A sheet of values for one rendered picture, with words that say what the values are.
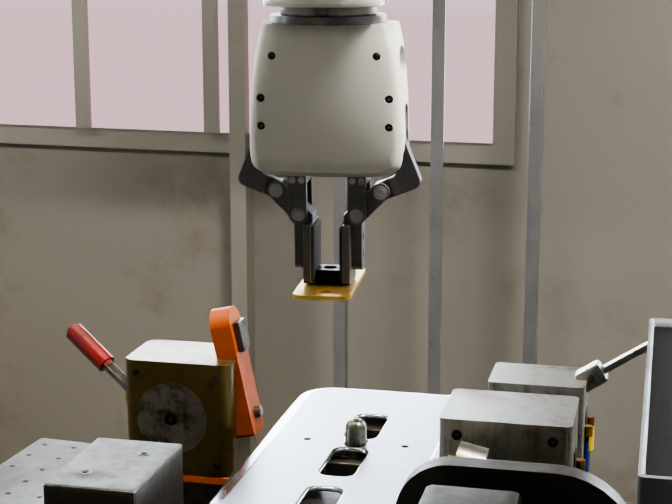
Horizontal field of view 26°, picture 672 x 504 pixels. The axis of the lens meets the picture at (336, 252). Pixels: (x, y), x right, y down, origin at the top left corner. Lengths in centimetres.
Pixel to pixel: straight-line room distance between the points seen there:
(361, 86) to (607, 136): 242
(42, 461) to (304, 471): 99
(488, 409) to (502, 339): 233
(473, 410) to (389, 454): 24
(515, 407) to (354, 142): 30
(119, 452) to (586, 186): 220
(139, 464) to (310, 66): 46
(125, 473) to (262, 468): 15
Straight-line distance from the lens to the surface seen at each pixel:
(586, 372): 139
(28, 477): 219
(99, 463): 126
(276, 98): 93
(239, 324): 144
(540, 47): 315
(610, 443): 349
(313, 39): 92
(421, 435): 141
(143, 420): 146
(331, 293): 94
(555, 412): 113
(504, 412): 113
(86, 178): 373
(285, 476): 130
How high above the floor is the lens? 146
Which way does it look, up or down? 12 degrees down
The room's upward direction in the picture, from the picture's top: straight up
